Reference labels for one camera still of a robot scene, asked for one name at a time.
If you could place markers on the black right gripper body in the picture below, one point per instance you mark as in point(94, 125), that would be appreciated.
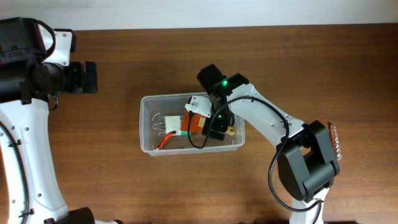
point(217, 121)

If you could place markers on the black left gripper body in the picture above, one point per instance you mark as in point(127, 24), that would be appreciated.
point(78, 78)

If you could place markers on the orange scraper with wooden handle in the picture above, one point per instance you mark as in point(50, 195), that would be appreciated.
point(197, 123)

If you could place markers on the red-handled pliers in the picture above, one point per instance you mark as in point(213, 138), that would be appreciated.
point(170, 140)

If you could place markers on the clear plastic container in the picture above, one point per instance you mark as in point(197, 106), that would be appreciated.
point(169, 105)

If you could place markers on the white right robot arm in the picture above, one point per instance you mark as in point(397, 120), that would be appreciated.
point(306, 157)

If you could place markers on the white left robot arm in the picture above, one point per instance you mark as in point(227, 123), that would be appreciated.
point(35, 69)

